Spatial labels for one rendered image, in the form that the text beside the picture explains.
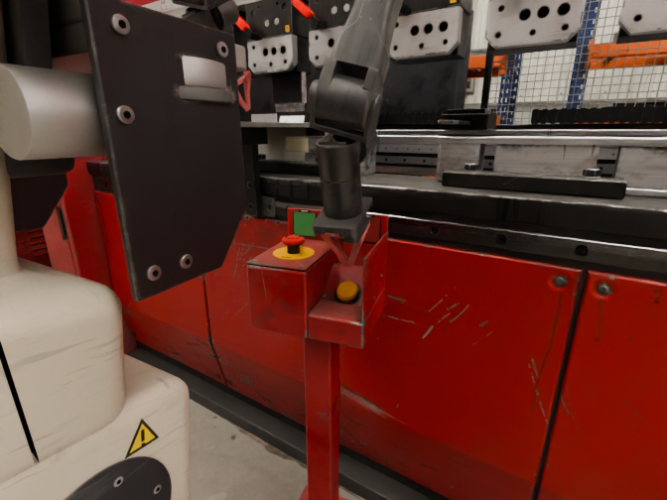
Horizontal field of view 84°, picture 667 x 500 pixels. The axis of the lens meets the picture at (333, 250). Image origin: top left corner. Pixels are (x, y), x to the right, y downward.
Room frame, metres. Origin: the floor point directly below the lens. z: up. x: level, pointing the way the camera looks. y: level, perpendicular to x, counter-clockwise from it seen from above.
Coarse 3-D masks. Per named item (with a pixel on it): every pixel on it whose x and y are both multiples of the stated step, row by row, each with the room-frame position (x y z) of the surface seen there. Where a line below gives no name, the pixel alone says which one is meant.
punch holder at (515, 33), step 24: (504, 0) 0.76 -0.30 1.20; (528, 0) 0.74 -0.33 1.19; (552, 0) 0.72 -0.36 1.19; (576, 0) 0.70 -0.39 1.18; (504, 24) 0.75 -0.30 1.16; (528, 24) 0.73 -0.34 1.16; (552, 24) 0.71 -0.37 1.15; (576, 24) 0.69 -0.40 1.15; (504, 48) 0.76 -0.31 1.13; (528, 48) 0.76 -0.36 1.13; (552, 48) 0.76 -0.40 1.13; (576, 48) 0.76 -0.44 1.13
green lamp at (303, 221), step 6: (294, 216) 0.70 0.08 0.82; (300, 216) 0.70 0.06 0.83; (306, 216) 0.70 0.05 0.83; (312, 216) 0.69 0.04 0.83; (294, 222) 0.70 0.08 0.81; (300, 222) 0.70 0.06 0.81; (306, 222) 0.70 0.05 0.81; (312, 222) 0.69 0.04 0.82; (294, 228) 0.71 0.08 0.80; (300, 228) 0.70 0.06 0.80; (306, 228) 0.70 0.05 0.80; (300, 234) 0.70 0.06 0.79; (306, 234) 0.70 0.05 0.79; (312, 234) 0.69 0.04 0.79
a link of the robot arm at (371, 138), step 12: (312, 84) 0.50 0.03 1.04; (312, 96) 0.49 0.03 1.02; (312, 108) 0.50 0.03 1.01; (372, 108) 0.47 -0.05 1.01; (312, 120) 0.50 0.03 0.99; (324, 120) 0.52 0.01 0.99; (372, 120) 0.48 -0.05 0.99; (336, 132) 0.49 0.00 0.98; (348, 132) 0.49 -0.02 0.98; (360, 132) 0.50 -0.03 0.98; (372, 132) 0.50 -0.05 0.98; (360, 144) 0.55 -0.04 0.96; (372, 144) 0.57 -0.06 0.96; (360, 156) 0.55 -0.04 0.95
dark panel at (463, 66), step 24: (312, 72) 1.66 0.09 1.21; (408, 72) 1.44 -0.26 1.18; (432, 72) 1.39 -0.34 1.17; (456, 72) 1.35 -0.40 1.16; (264, 96) 1.80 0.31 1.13; (384, 96) 1.48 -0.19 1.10; (408, 96) 1.43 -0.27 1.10; (432, 96) 1.39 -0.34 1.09; (456, 96) 1.34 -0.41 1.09; (240, 120) 1.89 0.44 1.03
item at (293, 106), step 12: (288, 72) 1.07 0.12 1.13; (300, 72) 1.05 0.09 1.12; (276, 84) 1.09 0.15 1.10; (288, 84) 1.07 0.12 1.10; (300, 84) 1.05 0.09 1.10; (276, 96) 1.09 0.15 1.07; (288, 96) 1.07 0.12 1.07; (300, 96) 1.05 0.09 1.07; (276, 108) 1.10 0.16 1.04; (288, 108) 1.08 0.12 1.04; (300, 108) 1.06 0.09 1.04
